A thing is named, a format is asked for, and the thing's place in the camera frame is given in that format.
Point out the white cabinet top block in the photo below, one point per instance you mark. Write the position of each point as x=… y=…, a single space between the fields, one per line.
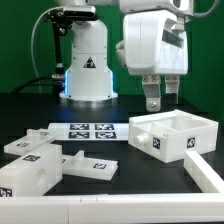
x=33 y=174

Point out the white fiducial marker base plate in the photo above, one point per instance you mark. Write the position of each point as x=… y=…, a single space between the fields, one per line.
x=90 y=131

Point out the white cabinet body box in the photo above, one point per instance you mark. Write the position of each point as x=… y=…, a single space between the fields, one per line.
x=167 y=136

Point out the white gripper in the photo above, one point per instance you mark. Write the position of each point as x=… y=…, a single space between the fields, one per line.
x=150 y=47

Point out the white L-shaped obstacle frame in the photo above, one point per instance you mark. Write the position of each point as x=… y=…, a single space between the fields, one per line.
x=207 y=206

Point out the black camera on stand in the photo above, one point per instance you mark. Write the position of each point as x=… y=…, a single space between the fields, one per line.
x=62 y=19

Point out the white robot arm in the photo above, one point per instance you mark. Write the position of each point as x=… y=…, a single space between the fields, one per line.
x=88 y=80

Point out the white cabinet door panel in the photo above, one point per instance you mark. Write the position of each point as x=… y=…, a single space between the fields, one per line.
x=81 y=166
x=30 y=141

